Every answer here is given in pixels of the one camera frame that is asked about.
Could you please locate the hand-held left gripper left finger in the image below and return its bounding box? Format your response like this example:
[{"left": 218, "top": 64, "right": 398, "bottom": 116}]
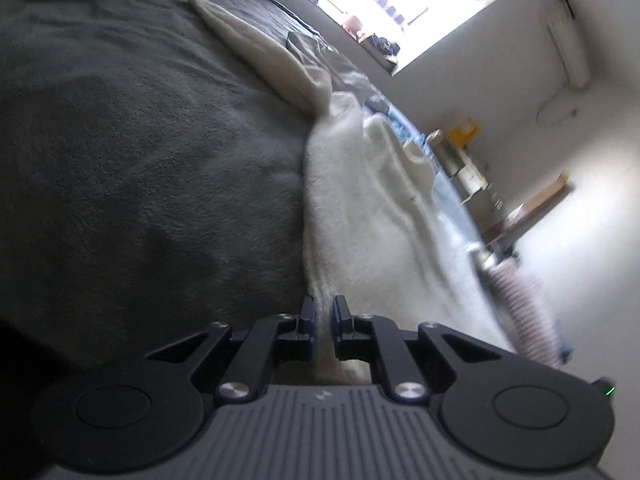
[{"left": 144, "top": 295, "right": 317, "bottom": 405}]

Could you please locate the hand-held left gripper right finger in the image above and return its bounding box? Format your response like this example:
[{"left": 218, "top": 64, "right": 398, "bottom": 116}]
[{"left": 332, "top": 295, "right": 502, "bottom": 404}]

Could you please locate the cream fluffy blanket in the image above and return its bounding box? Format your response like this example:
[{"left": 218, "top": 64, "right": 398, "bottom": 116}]
[{"left": 184, "top": 0, "right": 517, "bottom": 387}]

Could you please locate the cream desk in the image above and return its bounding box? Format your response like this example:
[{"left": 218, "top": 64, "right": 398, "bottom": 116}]
[{"left": 424, "top": 132, "right": 502, "bottom": 212}]

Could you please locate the long cardboard plank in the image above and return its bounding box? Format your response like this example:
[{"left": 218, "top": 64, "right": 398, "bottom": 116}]
[{"left": 499, "top": 171, "right": 572, "bottom": 232}]

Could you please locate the blue garment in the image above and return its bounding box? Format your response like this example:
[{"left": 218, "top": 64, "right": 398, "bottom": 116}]
[{"left": 369, "top": 104, "right": 427, "bottom": 147}]

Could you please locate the yellow box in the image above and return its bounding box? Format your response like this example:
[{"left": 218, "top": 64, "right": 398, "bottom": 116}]
[{"left": 446, "top": 119, "right": 482, "bottom": 149}]

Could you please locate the pale grey shirt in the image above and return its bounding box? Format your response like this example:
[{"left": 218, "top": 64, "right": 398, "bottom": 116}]
[{"left": 286, "top": 31, "right": 372, "bottom": 92}]

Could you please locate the open box of dark items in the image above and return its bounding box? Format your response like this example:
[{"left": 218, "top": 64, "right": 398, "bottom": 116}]
[{"left": 362, "top": 34, "right": 402, "bottom": 69}]

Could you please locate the barred window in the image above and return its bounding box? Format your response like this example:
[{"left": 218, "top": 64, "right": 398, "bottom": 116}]
[{"left": 279, "top": 0, "right": 527, "bottom": 77}]

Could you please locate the white air conditioner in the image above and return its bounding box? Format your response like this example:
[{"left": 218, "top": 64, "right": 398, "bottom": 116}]
[{"left": 546, "top": 14, "right": 592, "bottom": 89}]

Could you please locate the pale ribbed hose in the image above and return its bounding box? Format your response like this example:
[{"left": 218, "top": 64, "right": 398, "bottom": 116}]
[{"left": 466, "top": 241, "right": 567, "bottom": 367}]

